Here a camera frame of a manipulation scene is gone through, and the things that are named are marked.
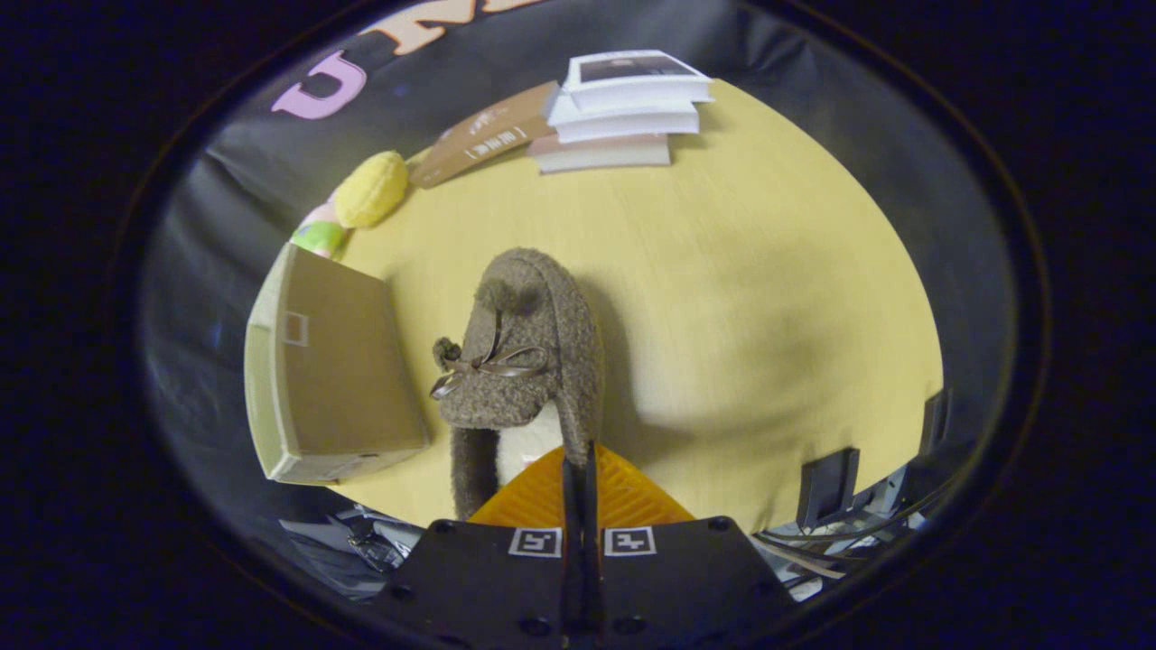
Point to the brown book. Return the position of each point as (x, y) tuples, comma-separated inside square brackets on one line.
[(488, 135)]

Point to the brown fuzzy slipper shoe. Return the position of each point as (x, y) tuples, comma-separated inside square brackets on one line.
[(542, 298)]

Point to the yellow plush lemon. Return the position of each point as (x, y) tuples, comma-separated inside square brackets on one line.
[(372, 190)]

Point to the dark clutter below table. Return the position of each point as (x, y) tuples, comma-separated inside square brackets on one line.
[(352, 542)]

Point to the white book with dark cover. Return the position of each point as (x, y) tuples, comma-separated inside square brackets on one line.
[(632, 77)]

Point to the pink and green plush toy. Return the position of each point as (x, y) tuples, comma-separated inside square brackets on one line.
[(318, 235)]

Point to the black flat panel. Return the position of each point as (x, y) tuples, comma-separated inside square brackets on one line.
[(935, 420), (826, 487)]

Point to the black backdrop cloth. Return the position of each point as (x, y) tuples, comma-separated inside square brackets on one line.
[(768, 54)]

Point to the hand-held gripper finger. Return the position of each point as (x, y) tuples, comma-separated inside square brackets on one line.
[(571, 506), (589, 506)]

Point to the pink covered book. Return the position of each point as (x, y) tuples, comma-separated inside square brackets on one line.
[(601, 155)]

